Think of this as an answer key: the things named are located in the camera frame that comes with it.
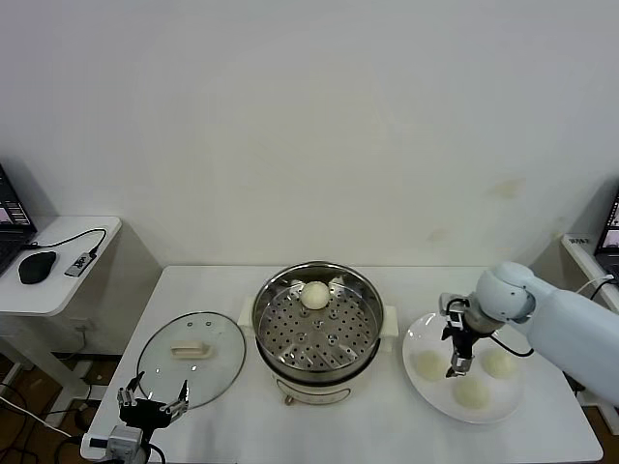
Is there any black laptop beside label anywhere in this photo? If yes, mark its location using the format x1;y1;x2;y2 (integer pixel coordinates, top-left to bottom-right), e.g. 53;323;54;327
594;186;619;286

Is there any glass lid with cream handle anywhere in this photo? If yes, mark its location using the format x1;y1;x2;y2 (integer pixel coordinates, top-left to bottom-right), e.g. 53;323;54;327
136;311;248;412

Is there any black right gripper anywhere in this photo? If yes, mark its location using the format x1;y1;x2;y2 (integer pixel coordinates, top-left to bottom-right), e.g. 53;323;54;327
442;323;478;381

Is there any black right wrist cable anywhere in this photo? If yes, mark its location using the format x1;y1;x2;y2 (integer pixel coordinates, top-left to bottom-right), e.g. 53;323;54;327
487;333;536;359

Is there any grey usb hub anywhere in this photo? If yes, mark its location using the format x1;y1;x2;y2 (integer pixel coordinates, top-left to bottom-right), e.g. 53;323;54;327
64;250;97;278

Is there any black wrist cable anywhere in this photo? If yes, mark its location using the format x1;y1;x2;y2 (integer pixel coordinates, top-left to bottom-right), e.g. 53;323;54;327
144;434;165;464
487;333;536;359

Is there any black usb cable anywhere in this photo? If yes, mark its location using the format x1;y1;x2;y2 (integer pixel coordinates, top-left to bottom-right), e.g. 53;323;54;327
21;227;108;255

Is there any black computer mouse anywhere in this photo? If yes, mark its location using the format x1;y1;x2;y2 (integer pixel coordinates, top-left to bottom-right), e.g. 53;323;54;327
17;250;58;285

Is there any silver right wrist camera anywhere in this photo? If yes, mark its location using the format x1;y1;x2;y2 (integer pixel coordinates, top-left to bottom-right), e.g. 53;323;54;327
438;292;468;330

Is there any white round plate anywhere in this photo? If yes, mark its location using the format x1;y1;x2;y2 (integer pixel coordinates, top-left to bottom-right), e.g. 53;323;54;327
401;311;528;425

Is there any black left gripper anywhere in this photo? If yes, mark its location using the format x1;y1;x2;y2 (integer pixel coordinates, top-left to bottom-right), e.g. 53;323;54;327
115;370;190;429

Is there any white steamed baozi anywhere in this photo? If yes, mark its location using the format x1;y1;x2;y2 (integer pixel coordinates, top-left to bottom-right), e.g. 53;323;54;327
409;350;449;382
300;280;331;311
483;348;517;381
452;376;490;411

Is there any white floor cable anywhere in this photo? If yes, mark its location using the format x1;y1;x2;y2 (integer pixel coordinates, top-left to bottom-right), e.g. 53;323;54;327
0;394;83;441

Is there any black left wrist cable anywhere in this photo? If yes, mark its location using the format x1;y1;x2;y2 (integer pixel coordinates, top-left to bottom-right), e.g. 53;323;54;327
144;434;165;464

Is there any white laptop cable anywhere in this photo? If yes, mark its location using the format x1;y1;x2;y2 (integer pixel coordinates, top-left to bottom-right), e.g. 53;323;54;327
575;274;616;294

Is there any white electric cooker base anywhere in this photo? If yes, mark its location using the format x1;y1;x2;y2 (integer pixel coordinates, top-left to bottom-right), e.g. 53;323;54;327
240;323;396;407

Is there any white side table with mouse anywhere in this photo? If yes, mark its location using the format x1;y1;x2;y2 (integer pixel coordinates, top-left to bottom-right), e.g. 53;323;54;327
0;215;163;402

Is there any black laptop beside mouse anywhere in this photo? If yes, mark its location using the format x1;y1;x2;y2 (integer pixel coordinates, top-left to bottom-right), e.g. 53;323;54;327
0;160;39;279

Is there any black cable with adapter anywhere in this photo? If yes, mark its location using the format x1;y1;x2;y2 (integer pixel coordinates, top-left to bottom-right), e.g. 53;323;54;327
587;278;619;306

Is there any stainless steel steamer basket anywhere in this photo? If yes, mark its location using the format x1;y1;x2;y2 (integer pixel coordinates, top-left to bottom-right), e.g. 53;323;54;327
238;261;400;379

